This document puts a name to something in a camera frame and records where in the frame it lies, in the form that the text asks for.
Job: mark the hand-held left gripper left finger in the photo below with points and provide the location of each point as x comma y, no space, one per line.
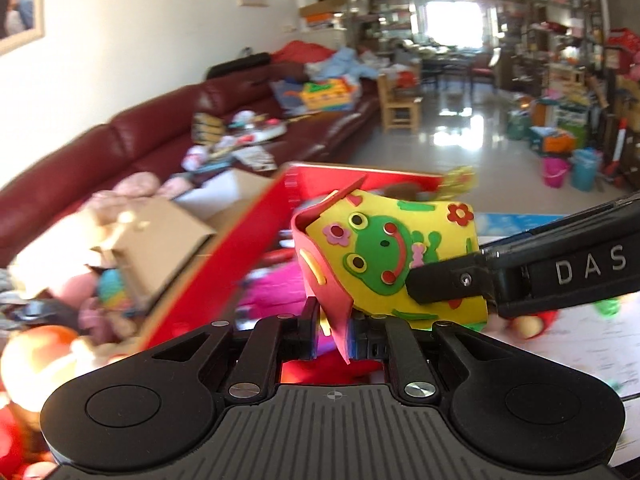
312,325

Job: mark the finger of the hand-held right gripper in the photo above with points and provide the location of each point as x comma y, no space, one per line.
565,227
450,277

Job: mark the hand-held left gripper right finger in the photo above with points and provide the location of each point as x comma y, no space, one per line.
356,347

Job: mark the colourful foam frog box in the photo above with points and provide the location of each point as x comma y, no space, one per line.
380,240

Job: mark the red gift box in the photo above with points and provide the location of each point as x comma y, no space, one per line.
235,270

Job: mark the green toy basket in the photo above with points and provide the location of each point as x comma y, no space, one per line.
607,306

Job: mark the blue printed table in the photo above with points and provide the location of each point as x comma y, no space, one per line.
515,222

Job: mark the pink bucket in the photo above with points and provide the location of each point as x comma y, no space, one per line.
556,172

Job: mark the blue bucket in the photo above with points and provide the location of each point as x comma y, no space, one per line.
586,170

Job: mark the white instruction sheet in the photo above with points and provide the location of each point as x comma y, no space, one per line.
590,355

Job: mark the green orange storage crate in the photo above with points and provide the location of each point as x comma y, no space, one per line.
552,141

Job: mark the gold ribbon bow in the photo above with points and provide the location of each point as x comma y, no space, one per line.
457,180

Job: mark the teal bag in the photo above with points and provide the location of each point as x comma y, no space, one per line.
519,125

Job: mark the cluttered shelf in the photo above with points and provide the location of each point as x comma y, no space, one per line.
565,60

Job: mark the open cardboard box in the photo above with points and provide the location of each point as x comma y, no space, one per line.
165,240

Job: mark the wooden chair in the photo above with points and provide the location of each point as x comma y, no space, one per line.
400,105

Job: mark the dining table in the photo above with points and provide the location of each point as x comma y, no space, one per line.
457,67

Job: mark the pile of small toys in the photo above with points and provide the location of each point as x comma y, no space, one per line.
240,145

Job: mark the yellow green toy set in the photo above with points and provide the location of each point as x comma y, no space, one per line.
327,94

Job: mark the pink plush toy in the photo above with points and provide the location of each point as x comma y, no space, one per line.
132,187

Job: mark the pile of clothes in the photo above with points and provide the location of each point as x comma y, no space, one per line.
350,62

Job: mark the dark red leather sofa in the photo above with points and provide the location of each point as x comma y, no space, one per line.
150,135

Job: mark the pile of plush toys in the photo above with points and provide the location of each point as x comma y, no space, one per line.
60,355

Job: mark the red cushion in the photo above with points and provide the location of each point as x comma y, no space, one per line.
302,52

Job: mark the large framed picture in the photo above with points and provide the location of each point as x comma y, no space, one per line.
20,7

